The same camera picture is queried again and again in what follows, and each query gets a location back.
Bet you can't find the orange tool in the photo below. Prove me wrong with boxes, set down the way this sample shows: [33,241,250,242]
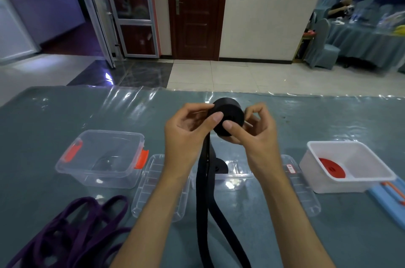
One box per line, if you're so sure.
[381,181,405,205]

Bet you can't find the table with blue cloth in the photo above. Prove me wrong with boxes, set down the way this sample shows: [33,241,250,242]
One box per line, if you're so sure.
[327,19,405,72]

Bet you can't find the person's left hand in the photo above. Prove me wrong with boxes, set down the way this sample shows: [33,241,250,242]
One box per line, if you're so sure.
[164,103,224,177]

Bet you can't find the clear box with orange latches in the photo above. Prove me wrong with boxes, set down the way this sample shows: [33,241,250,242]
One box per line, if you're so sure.
[55,130,149,190]

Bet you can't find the purple webbing strap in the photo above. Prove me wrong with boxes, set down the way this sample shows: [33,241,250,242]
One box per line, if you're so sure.
[6,195,132,268]

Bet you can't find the small black strap roll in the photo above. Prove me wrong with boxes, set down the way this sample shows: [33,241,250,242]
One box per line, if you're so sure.
[210,146,229,175]

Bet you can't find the open metal frame door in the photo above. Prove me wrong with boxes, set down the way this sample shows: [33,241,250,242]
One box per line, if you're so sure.
[71,0,116,69]

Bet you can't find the glass door with metal frame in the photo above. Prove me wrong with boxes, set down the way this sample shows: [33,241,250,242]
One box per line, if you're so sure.
[99,0,161,59]

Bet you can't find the clear plastic storage box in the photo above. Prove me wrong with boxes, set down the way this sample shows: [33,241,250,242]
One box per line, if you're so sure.
[190,137,255,191]

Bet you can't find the brown wooden door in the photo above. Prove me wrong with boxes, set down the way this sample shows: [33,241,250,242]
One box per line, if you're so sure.
[166,0,230,61]

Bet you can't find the clear plastic box lid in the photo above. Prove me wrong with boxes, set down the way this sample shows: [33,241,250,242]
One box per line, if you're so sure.
[130,154,191,223]
[280,154,322,217]

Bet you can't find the black webbing strap roll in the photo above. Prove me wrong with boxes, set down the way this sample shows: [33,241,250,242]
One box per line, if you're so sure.
[196,97,252,268]

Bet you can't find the red strap roll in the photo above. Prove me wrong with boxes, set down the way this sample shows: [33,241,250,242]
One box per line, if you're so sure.
[318,158,347,179]

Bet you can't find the person's right hand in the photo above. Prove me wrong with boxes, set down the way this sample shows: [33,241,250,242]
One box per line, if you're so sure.
[223,103,283,180]

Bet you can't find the person's left forearm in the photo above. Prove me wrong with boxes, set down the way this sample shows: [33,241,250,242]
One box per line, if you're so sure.
[109,166,197,268]

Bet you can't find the clear plastic table cover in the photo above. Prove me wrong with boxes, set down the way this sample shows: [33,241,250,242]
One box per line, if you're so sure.
[0,85,405,268]

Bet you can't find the person's right forearm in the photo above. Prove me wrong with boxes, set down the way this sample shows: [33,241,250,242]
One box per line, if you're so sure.
[255,163,336,268]

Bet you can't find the blue tray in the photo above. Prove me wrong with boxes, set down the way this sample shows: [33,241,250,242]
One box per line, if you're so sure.
[367,177,405,231]

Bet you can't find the white plastic bin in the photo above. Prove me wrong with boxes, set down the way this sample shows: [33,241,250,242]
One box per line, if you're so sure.
[299,141,397,194]

